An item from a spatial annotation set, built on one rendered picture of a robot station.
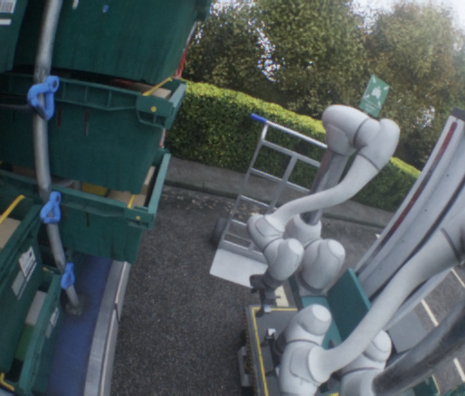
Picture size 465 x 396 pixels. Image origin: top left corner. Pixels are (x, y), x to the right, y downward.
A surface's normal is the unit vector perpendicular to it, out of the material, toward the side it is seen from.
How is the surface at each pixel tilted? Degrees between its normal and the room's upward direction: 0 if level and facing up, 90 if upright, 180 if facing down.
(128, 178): 97
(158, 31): 90
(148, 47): 91
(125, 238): 94
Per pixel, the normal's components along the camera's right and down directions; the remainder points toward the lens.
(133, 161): 0.10, 0.60
